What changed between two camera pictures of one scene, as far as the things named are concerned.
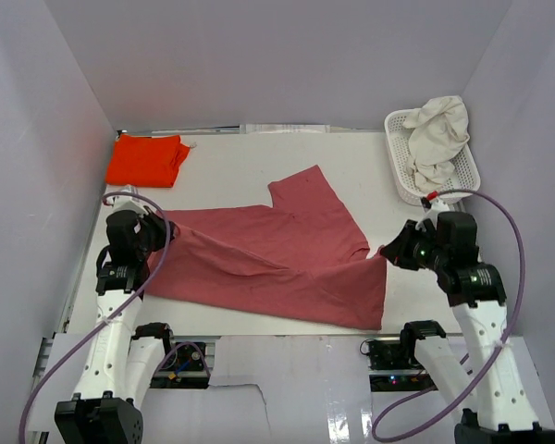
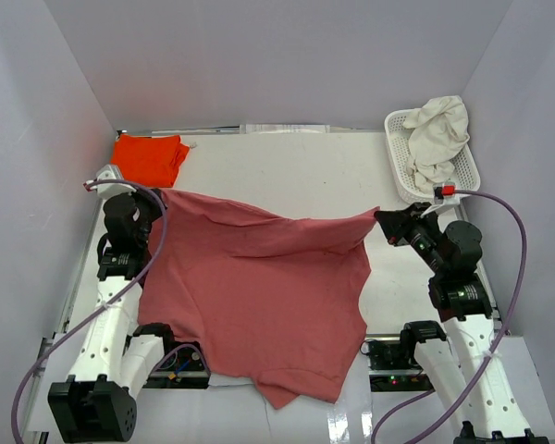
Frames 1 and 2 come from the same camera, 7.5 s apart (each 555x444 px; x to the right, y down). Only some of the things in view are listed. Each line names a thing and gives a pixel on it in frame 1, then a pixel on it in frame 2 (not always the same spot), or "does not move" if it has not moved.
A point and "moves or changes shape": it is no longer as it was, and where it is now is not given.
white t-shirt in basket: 439,128 does not move
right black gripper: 396,252 -> 397,225
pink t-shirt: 292,260 moves or changes shape
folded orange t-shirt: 145,160 does not move
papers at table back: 283,129 does not move
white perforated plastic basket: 465,176 does not move
